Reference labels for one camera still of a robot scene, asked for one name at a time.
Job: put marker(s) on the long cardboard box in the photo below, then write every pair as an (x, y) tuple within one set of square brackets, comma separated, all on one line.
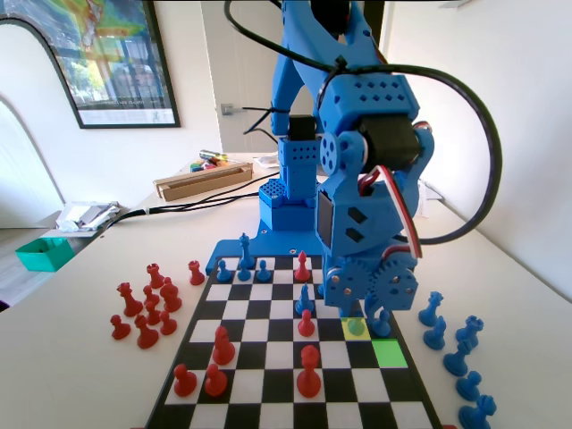
[(203, 183)]

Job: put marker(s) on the blue king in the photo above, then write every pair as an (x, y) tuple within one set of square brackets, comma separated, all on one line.
[(245, 252)]

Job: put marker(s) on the blue geared gripper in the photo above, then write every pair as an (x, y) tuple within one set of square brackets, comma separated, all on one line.
[(367, 286)]

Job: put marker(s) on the blue chess knight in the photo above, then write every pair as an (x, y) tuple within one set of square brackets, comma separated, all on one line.
[(434, 337)]

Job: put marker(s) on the white paper sheets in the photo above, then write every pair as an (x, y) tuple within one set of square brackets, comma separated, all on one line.
[(267, 162)]

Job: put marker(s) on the green plastic bin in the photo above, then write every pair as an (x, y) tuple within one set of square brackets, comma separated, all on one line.
[(44, 254)]

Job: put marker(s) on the white arched panel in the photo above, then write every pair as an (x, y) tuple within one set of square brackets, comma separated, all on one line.
[(22, 170)]

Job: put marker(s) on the black and white chessboard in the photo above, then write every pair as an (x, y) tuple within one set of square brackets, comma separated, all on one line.
[(250, 330)]

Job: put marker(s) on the blue chess pawn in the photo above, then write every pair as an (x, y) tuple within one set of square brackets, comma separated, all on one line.
[(356, 328), (262, 273), (319, 292), (382, 328), (222, 273), (468, 388), (243, 275)]

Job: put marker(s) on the crumpled paper foil pile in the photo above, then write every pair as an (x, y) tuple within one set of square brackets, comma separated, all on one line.
[(87, 216)]

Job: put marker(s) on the pack of coloured markers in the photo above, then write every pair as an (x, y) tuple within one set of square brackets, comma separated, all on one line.
[(203, 166)]

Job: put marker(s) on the blue arm base plate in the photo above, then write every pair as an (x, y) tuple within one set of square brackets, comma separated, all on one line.
[(277, 246)]

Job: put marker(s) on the blue chess queen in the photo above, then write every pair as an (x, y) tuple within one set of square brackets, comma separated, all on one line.
[(430, 313)]

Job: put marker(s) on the red chess king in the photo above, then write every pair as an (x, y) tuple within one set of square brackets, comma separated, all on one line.
[(309, 380)]

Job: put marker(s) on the silver cylinder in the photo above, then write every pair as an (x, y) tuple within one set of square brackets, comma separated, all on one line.
[(212, 155)]

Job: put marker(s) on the blue chess bishop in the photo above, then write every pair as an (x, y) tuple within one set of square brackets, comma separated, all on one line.
[(456, 363), (305, 304)]

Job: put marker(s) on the blue chess rook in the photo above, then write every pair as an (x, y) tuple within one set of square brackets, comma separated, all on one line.
[(474, 415), (469, 333)]

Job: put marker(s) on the black framed wall poster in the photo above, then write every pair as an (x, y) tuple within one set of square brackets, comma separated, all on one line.
[(116, 67)]

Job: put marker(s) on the blue 3D-printed robot arm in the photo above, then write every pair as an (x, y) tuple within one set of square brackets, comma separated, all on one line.
[(371, 103)]

